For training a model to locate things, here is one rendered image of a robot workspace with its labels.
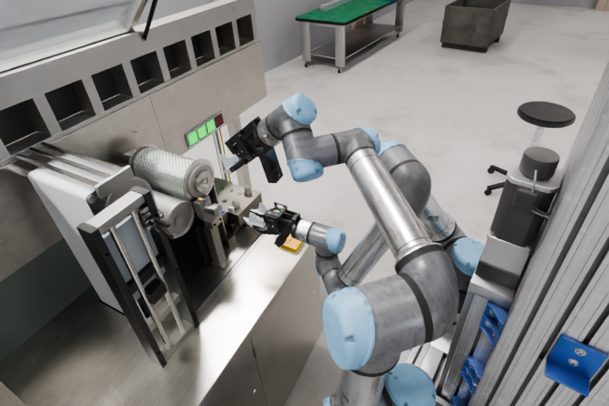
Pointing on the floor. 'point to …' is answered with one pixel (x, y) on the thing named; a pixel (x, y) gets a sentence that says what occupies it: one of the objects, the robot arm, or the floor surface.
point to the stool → (534, 112)
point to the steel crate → (474, 23)
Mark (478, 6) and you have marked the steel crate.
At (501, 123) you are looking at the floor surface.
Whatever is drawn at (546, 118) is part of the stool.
